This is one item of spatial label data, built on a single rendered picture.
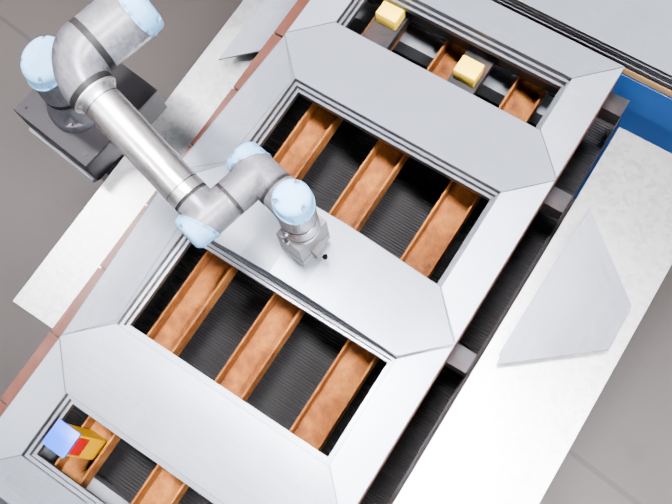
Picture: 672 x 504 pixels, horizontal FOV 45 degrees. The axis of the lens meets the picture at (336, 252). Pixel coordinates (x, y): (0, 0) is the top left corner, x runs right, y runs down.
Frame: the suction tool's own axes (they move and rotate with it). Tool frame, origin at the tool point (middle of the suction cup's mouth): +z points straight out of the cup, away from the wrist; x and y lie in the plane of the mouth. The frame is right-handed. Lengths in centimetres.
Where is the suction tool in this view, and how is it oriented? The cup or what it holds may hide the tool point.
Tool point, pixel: (308, 249)
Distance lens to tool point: 174.5
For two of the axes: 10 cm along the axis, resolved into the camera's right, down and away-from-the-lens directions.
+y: 6.5, -7.4, 1.9
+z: 0.6, 3.0, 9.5
